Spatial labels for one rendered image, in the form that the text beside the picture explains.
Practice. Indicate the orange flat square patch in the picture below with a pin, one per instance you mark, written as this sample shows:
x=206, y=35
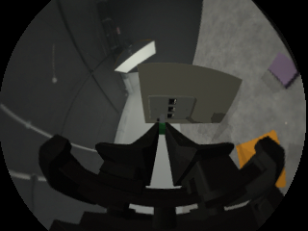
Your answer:
x=246, y=151

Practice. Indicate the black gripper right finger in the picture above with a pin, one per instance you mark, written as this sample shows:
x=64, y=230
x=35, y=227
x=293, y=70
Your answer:
x=184, y=153

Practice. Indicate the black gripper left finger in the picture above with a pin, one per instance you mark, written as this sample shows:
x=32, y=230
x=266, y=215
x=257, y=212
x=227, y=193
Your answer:
x=140, y=153

